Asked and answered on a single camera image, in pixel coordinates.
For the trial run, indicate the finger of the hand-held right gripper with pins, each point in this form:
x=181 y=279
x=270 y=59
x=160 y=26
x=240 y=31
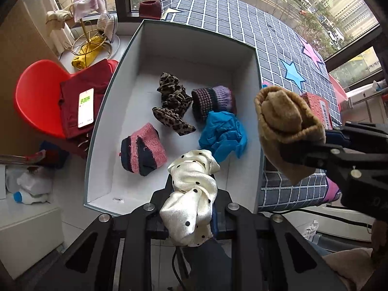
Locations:
x=309 y=157
x=338 y=139

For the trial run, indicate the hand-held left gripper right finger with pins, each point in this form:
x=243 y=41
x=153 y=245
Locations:
x=222 y=200

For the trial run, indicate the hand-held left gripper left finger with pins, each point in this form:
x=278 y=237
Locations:
x=156 y=198

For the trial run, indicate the white polka dot scrunchie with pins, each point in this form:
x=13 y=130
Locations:
x=188 y=194

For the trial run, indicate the tan sock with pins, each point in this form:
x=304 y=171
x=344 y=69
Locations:
x=282 y=118

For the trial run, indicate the pink navy sock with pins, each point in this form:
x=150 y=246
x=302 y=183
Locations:
x=145 y=148

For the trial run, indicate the teal blue scrunchie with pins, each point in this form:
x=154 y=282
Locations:
x=224 y=130

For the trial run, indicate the purple knitted sock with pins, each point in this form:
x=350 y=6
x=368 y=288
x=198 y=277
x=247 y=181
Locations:
x=212 y=100

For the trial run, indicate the leopard print scrunchie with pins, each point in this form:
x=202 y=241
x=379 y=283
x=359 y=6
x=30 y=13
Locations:
x=172 y=97

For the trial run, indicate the white cardboard box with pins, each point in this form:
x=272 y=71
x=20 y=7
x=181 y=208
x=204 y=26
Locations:
x=145 y=75

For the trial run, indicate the pink patterned tissue box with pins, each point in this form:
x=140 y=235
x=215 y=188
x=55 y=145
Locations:
x=315 y=106

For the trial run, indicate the pink plastic basin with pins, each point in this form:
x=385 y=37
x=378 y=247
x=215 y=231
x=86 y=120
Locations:
x=338 y=89

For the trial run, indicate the beige clothing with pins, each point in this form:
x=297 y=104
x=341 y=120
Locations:
x=348 y=263

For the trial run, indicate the smartphone with lit screen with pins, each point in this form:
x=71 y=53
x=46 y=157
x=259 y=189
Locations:
x=86 y=109

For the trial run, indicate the dark red garment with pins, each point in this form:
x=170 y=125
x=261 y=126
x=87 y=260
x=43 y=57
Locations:
x=72 y=106

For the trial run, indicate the white bottle blue cap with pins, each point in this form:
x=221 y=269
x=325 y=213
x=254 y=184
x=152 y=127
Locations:
x=30 y=188

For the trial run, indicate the white round tray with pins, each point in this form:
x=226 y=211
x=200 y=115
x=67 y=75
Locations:
x=116 y=47

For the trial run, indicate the yellow cloth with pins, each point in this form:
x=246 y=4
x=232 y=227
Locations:
x=86 y=54

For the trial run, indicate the red plastic chair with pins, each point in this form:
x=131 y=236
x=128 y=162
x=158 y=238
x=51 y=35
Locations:
x=33 y=91

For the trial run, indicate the grey checked star bed cover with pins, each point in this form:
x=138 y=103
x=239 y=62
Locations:
x=227 y=15

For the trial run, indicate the grey white cloth item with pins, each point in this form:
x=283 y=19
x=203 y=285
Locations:
x=106 y=25

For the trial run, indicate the dark red knitted item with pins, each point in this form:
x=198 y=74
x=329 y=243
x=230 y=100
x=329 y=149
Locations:
x=150 y=9

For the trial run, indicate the pink towel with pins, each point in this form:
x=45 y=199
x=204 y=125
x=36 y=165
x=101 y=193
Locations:
x=91 y=3

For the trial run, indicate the beige cloth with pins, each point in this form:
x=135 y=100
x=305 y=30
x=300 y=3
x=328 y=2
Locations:
x=59 y=16

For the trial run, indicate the black window frame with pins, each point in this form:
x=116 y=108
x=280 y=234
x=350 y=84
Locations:
x=121 y=0

